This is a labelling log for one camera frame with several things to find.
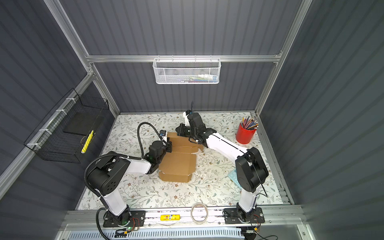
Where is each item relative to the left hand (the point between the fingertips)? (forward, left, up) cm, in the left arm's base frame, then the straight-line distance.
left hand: (168, 137), depth 94 cm
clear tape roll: (-45, -14, -9) cm, 48 cm away
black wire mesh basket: (-16, +48, +22) cm, 56 cm away
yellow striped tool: (-14, +36, +17) cm, 42 cm away
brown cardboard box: (-13, -6, -14) cm, 20 cm away
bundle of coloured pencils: (+5, -52, +4) cm, 53 cm away
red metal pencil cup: (0, -49, +4) cm, 49 cm away
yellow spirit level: (-43, -2, -8) cm, 43 cm away
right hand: (-3, -6, +11) cm, 12 cm away
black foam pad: (-3, +41, +19) cm, 45 cm away
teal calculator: (-23, -38, -8) cm, 45 cm away
